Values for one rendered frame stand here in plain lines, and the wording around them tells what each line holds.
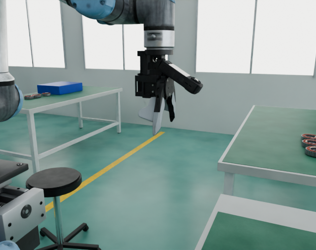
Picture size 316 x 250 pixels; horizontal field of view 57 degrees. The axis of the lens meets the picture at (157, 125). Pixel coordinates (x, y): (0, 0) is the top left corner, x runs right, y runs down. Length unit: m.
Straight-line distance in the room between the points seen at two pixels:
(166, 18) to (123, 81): 4.73
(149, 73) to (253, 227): 0.67
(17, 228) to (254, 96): 4.24
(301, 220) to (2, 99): 1.07
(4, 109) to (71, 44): 5.16
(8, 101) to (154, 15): 0.49
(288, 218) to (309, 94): 3.60
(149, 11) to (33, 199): 0.55
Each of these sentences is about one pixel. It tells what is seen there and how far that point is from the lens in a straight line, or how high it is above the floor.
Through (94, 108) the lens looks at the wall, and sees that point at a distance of 5.87.
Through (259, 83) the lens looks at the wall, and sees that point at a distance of 4.69.
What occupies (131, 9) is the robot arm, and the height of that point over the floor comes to 1.44.
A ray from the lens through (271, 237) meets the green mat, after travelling 1.09.
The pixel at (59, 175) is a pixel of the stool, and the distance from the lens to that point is 2.00.
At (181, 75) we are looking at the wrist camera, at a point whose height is 1.29.
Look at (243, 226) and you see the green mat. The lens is 1.12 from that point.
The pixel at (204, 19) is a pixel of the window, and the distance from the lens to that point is 4.83.
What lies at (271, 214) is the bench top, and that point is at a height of 0.75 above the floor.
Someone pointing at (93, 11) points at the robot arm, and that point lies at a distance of 0.59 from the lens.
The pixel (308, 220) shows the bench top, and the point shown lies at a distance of 1.24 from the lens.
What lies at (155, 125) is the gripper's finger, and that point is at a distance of 0.68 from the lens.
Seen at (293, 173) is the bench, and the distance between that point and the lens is 1.62.
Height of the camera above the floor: 1.35
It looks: 15 degrees down
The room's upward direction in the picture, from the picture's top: straight up
